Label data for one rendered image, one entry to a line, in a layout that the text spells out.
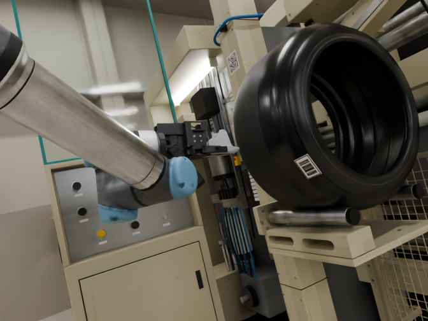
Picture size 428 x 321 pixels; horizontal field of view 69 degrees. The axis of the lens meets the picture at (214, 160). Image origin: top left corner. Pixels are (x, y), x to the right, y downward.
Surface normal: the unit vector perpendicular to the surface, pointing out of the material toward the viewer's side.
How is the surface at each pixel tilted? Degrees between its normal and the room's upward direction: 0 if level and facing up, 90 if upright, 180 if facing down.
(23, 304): 90
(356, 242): 90
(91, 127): 113
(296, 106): 89
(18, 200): 90
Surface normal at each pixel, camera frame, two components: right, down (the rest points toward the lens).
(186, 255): 0.42, -0.17
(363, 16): -0.88, 0.18
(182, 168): 0.87, -0.24
